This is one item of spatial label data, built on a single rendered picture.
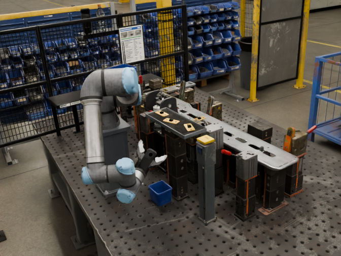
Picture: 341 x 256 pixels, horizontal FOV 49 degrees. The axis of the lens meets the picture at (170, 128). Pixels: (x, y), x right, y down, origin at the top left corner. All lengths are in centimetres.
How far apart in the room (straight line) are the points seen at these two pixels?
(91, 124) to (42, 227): 184
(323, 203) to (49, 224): 213
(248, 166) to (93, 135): 74
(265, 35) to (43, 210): 355
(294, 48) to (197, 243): 434
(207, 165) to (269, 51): 383
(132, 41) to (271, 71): 289
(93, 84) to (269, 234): 108
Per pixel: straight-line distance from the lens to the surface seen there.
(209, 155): 178
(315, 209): 215
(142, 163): 174
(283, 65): 576
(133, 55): 318
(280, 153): 200
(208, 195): 190
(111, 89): 162
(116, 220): 206
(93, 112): 162
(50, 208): 352
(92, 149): 160
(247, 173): 186
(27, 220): 346
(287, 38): 569
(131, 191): 164
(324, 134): 419
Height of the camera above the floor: 195
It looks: 25 degrees down
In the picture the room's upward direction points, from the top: 4 degrees counter-clockwise
